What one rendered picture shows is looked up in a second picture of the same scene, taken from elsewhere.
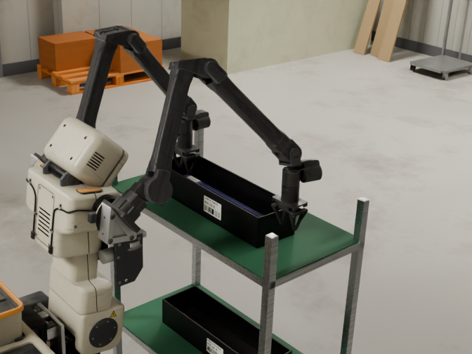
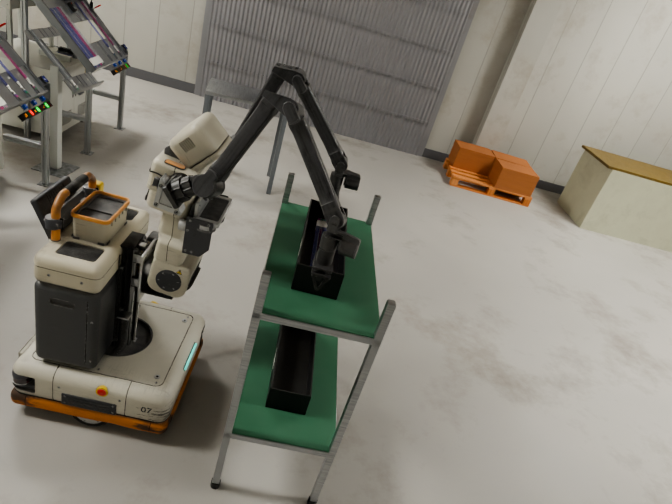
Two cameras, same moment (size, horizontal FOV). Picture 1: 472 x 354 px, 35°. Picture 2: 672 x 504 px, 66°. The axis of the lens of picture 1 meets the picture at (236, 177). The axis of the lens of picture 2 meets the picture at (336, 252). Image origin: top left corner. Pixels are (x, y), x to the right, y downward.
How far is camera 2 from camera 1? 144 cm
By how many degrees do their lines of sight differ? 31
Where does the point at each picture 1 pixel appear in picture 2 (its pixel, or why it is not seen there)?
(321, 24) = not seen: outside the picture
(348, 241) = (366, 332)
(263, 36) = (630, 213)
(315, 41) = not seen: outside the picture
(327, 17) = not seen: outside the picture
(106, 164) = (196, 152)
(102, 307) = (170, 261)
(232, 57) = (591, 217)
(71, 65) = (465, 167)
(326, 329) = (425, 423)
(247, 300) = (394, 364)
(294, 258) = (302, 312)
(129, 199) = (181, 181)
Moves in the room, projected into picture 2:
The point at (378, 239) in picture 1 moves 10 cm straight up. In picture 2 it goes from (555, 399) to (563, 387)
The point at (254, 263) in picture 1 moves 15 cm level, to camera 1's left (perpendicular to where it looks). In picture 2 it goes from (270, 294) to (244, 272)
